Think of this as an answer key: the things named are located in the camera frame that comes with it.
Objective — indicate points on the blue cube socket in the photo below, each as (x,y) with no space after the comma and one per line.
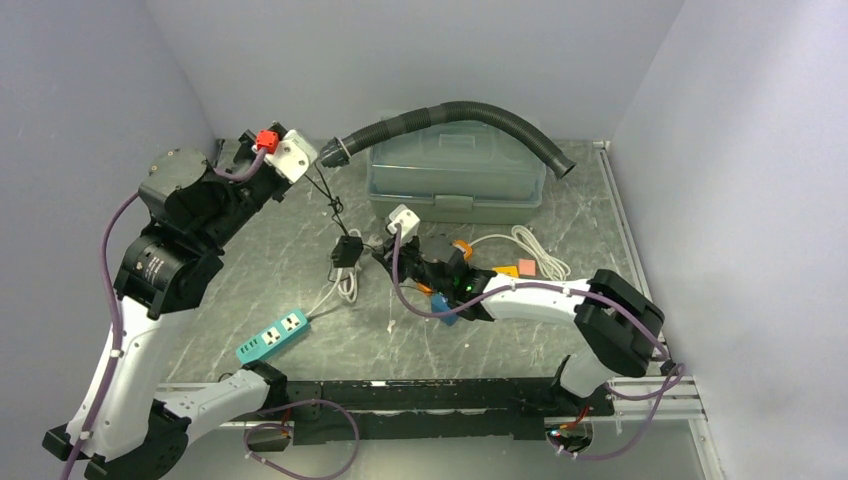
(439,306)

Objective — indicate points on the yellow cube socket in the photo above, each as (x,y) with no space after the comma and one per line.
(511,271)

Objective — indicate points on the translucent green storage box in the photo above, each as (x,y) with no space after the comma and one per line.
(459,172)

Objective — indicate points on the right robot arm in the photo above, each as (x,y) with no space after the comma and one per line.
(619,326)

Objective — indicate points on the pink small block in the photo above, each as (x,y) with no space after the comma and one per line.
(527,267)

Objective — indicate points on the teal power strip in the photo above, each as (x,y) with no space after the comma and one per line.
(274,338)

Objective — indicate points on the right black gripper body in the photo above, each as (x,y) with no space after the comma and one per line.
(413,268)

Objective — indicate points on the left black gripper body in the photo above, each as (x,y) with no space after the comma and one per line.
(259,188)

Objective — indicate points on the aluminium rail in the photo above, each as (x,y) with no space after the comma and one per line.
(524,396)

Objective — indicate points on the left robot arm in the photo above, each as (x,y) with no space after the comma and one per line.
(196,204)

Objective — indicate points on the orange power strip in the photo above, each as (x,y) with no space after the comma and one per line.
(464,250)

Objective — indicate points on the black power adapter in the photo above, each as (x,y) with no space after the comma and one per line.
(347,251)

